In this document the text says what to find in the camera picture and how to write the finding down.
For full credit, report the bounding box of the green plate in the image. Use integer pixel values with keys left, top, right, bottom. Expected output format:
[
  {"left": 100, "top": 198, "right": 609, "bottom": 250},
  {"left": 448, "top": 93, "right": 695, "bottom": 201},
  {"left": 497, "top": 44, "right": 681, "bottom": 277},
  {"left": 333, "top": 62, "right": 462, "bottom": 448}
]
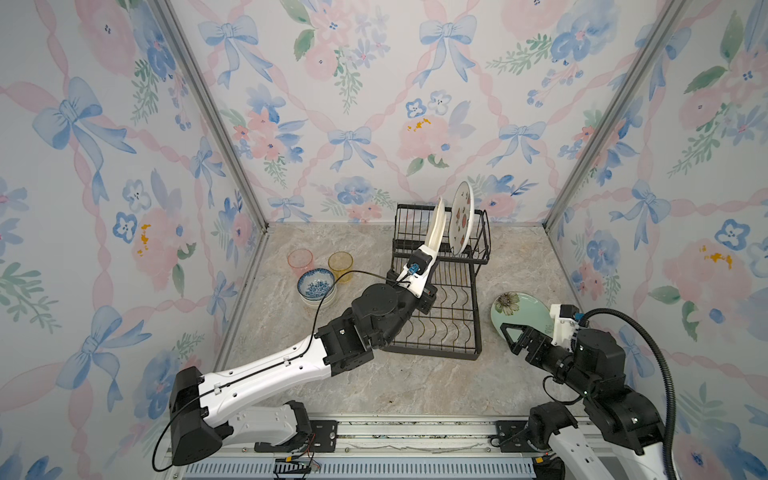
[{"left": 490, "top": 291, "right": 554, "bottom": 340}]

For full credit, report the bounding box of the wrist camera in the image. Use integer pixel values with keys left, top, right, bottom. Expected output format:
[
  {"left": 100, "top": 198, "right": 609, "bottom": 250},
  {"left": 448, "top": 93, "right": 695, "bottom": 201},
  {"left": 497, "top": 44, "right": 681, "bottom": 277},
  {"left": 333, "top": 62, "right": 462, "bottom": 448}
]
[
  {"left": 396, "top": 244, "right": 438, "bottom": 298},
  {"left": 549, "top": 304, "right": 582, "bottom": 350}
]

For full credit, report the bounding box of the cream plate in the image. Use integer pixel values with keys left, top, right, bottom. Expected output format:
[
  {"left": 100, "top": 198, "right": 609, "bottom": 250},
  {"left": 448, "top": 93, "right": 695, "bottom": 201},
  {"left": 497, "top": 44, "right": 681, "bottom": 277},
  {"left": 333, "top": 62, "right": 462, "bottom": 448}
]
[{"left": 425, "top": 197, "right": 446, "bottom": 252}]

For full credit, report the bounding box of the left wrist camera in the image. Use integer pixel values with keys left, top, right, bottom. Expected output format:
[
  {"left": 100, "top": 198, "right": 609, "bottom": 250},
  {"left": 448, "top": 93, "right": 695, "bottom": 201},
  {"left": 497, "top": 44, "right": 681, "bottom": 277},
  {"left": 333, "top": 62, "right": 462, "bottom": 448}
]
[{"left": 396, "top": 244, "right": 438, "bottom": 298}]

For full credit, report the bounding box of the pink glass cup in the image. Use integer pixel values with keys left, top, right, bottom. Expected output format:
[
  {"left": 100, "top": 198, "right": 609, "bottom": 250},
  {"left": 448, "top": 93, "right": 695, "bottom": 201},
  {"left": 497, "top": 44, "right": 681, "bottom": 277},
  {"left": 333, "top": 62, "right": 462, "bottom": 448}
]
[{"left": 287, "top": 248, "right": 315, "bottom": 278}]

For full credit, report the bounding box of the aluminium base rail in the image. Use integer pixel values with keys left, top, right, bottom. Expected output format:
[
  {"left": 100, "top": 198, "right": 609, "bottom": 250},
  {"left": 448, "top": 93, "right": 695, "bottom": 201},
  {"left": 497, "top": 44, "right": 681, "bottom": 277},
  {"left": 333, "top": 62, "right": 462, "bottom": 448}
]
[{"left": 161, "top": 413, "right": 643, "bottom": 480}]

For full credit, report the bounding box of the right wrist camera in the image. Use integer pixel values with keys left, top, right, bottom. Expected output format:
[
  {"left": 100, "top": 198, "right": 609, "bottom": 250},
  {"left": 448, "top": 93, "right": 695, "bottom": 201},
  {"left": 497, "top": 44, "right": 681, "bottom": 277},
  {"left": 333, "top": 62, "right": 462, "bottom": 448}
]
[{"left": 549, "top": 304, "right": 582, "bottom": 350}]

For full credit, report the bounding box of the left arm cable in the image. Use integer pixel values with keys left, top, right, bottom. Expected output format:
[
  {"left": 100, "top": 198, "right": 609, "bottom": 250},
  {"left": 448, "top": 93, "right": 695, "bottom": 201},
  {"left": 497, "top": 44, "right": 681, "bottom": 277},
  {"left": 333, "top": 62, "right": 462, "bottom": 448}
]
[{"left": 151, "top": 269, "right": 409, "bottom": 473}]

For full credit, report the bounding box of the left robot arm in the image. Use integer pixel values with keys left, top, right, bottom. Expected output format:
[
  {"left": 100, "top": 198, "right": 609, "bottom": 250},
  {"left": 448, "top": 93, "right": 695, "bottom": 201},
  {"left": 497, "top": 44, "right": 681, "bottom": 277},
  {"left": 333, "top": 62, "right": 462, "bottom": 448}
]
[{"left": 163, "top": 282, "right": 437, "bottom": 466}]

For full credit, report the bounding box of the white floral plate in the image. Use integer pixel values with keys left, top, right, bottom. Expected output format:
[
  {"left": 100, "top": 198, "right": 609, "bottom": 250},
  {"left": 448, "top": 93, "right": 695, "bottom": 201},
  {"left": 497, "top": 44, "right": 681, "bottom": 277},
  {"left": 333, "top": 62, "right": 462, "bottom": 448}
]
[{"left": 448, "top": 181, "right": 475, "bottom": 256}]

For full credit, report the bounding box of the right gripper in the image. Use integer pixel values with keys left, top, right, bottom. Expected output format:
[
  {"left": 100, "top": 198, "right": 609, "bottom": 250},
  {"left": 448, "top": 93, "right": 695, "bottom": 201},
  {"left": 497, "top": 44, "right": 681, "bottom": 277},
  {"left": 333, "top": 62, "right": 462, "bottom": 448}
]
[{"left": 501, "top": 322, "right": 596, "bottom": 401}]

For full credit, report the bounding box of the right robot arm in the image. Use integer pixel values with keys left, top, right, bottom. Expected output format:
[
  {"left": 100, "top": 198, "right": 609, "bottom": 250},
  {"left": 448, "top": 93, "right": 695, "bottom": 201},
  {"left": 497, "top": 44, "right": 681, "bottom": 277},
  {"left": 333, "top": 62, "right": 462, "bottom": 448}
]
[{"left": 501, "top": 323, "right": 676, "bottom": 479}]

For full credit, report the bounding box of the white blue floral bowl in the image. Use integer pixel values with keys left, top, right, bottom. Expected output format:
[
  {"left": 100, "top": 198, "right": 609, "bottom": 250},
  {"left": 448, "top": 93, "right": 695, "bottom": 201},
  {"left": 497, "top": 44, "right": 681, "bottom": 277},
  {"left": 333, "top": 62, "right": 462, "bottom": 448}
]
[{"left": 297, "top": 268, "right": 336, "bottom": 301}]

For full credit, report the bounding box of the yellow glass cup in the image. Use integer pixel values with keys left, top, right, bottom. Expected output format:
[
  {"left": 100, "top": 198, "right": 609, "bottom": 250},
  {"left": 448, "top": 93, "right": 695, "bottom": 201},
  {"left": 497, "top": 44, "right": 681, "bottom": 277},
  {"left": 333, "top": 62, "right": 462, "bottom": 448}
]
[{"left": 328, "top": 251, "right": 354, "bottom": 284}]

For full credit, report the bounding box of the black wire dish rack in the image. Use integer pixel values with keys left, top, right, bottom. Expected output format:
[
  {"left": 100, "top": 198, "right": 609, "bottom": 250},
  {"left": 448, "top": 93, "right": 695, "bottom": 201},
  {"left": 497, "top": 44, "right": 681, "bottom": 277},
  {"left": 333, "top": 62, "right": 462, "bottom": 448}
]
[{"left": 384, "top": 204, "right": 491, "bottom": 361}]

